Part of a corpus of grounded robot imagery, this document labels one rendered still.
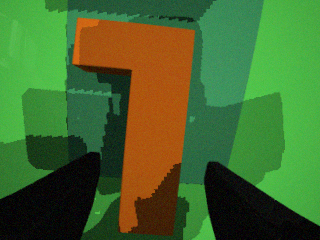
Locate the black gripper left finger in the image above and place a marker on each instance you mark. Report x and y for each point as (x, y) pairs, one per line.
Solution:
(55, 207)

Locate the orange l-shaped part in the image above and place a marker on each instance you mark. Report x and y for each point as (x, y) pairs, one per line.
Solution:
(159, 61)

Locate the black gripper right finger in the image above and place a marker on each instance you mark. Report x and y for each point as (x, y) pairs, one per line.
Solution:
(241, 211)

